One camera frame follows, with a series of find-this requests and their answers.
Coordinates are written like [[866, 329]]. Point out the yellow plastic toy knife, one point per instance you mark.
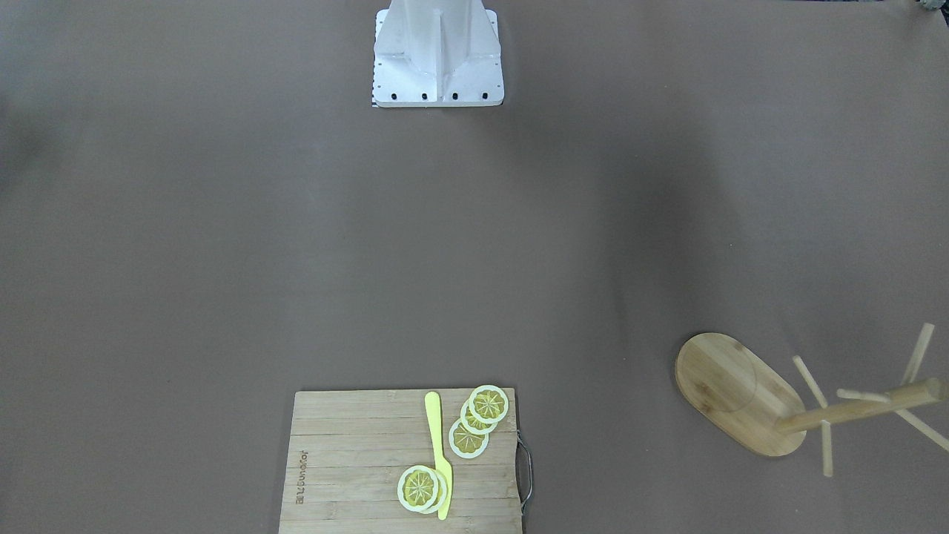
[[433, 412]]

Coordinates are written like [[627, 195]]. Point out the lemon slice toy hidden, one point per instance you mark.
[[442, 487]]

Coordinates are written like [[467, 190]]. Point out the wooden cup storage rack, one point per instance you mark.
[[746, 399]]

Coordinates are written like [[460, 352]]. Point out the lemon slice toy top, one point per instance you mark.
[[488, 404]]

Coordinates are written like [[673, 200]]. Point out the wooden cutting board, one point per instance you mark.
[[347, 450]]

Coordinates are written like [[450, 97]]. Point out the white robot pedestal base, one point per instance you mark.
[[437, 54]]

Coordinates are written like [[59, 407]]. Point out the lemon slice toy middle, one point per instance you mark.
[[472, 424]]

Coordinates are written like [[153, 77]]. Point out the lemon slice toy front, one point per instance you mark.
[[416, 489]]

